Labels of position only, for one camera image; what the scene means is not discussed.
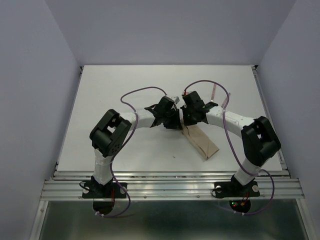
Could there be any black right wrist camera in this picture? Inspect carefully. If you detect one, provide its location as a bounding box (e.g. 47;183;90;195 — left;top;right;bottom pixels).
182;91;204;108

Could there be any beige cloth napkin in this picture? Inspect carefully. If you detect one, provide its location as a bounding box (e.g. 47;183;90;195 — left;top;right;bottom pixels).
180;120;220;162

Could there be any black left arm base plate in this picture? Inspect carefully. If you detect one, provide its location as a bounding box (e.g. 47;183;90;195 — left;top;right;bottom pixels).
79;181;127;199

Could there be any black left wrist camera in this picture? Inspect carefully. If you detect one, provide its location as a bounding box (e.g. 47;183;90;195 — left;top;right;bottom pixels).
154;96;176;112

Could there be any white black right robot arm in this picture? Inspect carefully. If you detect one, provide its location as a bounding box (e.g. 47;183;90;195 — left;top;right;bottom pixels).
181;104;281;195

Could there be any pink handled fork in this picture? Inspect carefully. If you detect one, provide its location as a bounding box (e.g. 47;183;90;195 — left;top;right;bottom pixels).
210;84;217;102

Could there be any pink handled knife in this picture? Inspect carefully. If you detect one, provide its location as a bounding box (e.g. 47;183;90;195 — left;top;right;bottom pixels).
221;92;231;108

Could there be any aluminium front mounting rail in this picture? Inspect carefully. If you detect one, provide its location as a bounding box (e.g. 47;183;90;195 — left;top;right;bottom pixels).
40;170;305;201

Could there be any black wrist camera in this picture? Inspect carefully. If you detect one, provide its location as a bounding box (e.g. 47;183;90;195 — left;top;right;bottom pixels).
182;91;204;108
154;96;176;112

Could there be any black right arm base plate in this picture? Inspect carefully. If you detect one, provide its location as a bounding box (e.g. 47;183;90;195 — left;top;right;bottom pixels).
211;181;260;199

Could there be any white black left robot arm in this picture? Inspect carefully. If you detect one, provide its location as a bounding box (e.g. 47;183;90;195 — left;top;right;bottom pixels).
87;106;182;197

